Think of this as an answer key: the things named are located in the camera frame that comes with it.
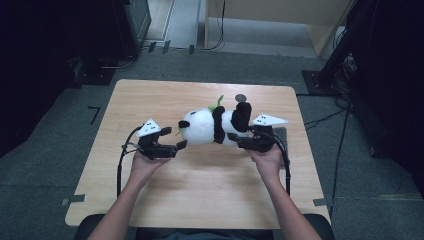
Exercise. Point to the dark curtain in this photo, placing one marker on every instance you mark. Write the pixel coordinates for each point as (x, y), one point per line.
(393, 83)
(30, 66)

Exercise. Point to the person's right hand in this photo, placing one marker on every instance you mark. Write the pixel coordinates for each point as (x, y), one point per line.
(271, 165)

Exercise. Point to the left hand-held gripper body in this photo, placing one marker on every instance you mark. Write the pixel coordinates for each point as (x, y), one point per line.
(151, 145)

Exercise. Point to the black chair armrest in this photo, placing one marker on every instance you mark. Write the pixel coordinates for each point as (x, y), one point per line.
(323, 228)
(85, 228)

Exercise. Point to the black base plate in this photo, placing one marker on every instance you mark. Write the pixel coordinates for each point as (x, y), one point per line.
(95, 75)

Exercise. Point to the person's left hand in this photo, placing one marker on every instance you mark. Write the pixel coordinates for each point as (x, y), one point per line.
(145, 170)

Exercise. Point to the black metal stand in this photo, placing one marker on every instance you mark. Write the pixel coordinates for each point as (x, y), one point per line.
(336, 50)

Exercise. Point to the light wooden furniture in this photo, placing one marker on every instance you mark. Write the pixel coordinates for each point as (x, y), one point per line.
(266, 8)

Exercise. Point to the person's dark clothing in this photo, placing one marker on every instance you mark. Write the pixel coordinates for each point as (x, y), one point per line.
(206, 235)

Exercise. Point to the panda plush toy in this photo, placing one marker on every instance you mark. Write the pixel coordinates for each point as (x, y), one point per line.
(200, 128)

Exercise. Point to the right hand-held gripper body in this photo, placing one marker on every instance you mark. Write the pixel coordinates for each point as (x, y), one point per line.
(263, 140)

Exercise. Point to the black cabinet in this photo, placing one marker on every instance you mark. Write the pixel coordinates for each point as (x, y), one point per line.
(131, 26)

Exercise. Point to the round dark table grommet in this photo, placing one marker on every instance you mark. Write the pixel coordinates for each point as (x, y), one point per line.
(240, 96)

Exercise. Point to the grey tape strip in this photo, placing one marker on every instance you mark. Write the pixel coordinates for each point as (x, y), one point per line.
(322, 201)
(75, 199)

